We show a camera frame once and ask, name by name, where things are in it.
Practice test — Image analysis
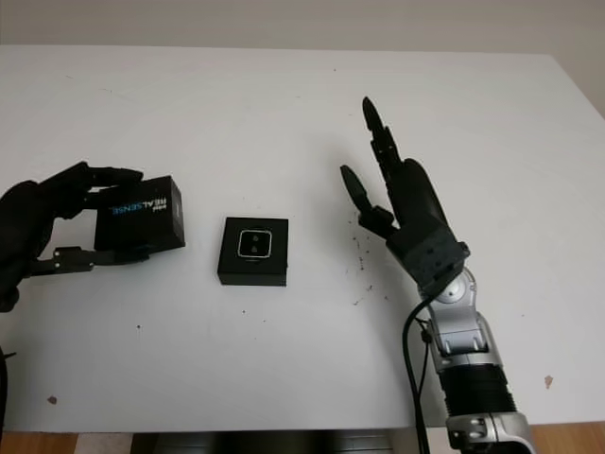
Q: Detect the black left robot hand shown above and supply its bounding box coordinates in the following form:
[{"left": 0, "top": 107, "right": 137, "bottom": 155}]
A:
[{"left": 0, "top": 161, "right": 150, "bottom": 313}]

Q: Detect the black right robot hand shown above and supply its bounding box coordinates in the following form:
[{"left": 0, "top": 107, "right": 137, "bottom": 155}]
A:
[{"left": 338, "top": 96, "right": 451, "bottom": 241}]

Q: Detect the black RealSense box lid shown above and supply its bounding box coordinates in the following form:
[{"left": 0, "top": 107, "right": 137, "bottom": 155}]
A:
[{"left": 93, "top": 175, "right": 186, "bottom": 253}]

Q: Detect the dark grey robot body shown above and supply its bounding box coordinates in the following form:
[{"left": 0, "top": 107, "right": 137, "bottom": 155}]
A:
[{"left": 131, "top": 428, "right": 420, "bottom": 454}]

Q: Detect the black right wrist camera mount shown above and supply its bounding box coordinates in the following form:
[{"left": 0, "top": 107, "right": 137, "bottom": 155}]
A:
[{"left": 385, "top": 225, "right": 472, "bottom": 302}]

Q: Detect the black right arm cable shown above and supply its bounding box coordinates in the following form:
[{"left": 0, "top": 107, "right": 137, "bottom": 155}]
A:
[{"left": 401, "top": 296, "right": 434, "bottom": 454}]

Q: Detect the black camera box base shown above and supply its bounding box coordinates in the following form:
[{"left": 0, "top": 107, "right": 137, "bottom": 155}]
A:
[{"left": 216, "top": 217, "right": 290, "bottom": 288}]

